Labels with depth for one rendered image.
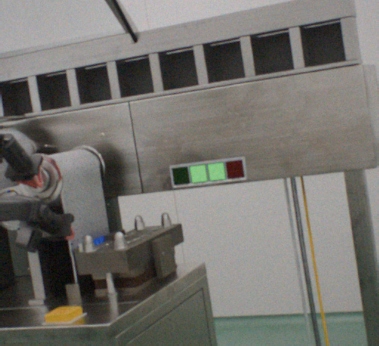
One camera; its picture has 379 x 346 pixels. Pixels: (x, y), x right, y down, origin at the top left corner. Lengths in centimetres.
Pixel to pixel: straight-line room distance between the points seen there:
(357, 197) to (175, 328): 69
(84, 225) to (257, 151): 56
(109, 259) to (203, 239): 285
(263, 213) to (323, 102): 261
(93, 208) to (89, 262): 25
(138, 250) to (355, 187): 71
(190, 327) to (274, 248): 253
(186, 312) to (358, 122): 75
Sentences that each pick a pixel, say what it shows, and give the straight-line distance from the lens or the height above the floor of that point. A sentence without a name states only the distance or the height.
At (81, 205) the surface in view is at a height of 115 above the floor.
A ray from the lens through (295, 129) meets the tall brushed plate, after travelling 229.
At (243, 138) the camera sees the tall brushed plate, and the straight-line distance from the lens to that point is 233.
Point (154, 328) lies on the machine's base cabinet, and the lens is 213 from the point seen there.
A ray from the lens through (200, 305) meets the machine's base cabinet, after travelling 243.
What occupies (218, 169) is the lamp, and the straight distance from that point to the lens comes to 236.
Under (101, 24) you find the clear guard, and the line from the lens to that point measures 251.
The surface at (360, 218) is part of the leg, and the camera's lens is 245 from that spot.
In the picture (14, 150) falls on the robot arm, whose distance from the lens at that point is 209.
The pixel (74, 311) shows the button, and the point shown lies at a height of 92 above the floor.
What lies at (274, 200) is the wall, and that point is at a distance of 478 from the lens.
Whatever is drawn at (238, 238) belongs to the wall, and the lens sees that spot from 490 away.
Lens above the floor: 137
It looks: 3 degrees down
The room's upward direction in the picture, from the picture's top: 9 degrees counter-clockwise
